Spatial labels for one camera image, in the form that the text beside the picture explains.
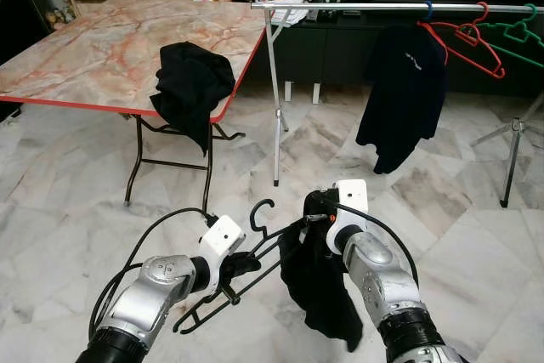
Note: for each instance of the black printed t-shirt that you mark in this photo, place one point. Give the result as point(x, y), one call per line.
point(191, 82)
point(319, 286)

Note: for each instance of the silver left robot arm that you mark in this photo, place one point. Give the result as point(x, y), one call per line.
point(153, 282)

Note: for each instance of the silver metal clothes rack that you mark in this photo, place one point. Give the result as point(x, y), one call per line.
point(357, 7)

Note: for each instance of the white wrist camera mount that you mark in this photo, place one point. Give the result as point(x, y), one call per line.
point(350, 197)
point(223, 235)

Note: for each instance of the red hanger with blue hook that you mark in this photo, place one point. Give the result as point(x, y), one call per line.
point(435, 43)

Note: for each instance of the black tv console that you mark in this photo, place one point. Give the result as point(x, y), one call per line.
point(323, 57)

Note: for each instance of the white paper stack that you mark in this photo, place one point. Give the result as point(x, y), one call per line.
point(293, 13)

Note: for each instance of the navy t-shirt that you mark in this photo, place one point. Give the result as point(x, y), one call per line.
point(399, 99)

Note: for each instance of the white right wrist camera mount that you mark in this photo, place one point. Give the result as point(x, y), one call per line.
point(350, 197)

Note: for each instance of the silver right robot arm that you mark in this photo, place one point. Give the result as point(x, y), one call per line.
point(374, 269)

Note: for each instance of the red plastic hanger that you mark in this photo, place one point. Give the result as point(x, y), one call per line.
point(467, 36)

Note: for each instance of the green plastic hanger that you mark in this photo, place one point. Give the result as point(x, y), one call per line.
point(517, 33)

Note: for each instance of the black plastic hanger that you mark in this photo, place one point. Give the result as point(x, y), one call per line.
point(231, 297)

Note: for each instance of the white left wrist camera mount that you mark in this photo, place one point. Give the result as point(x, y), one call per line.
point(223, 235)

